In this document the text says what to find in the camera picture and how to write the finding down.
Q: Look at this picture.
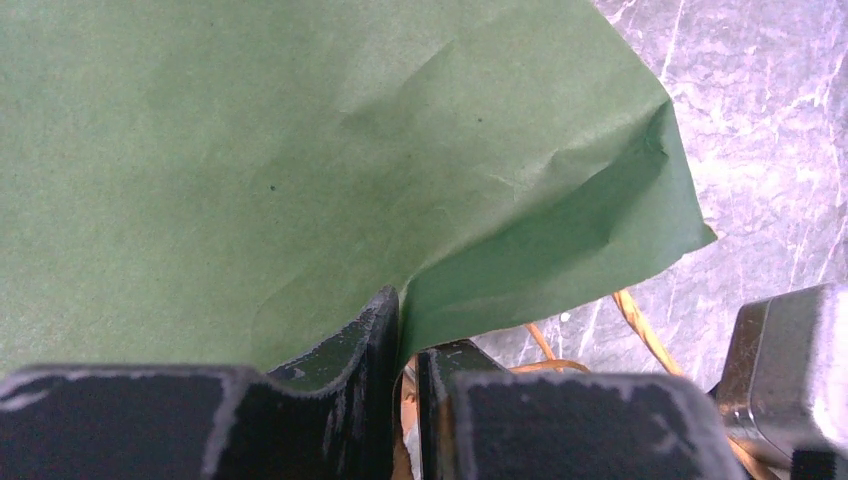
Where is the green paper bag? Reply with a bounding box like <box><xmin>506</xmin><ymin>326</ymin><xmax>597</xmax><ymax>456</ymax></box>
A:
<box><xmin>0</xmin><ymin>0</ymin><xmax>783</xmax><ymax>480</ymax></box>

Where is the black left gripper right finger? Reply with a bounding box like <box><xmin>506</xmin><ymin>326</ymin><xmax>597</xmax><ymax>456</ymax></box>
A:
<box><xmin>417</xmin><ymin>340</ymin><xmax>745</xmax><ymax>479</ymax></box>

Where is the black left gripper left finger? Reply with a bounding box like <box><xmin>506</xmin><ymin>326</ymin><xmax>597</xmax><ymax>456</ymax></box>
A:
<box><xmin>1</xmin><ymin>287</ymin><xmax>399</xmax><ymax>479</ymax></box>

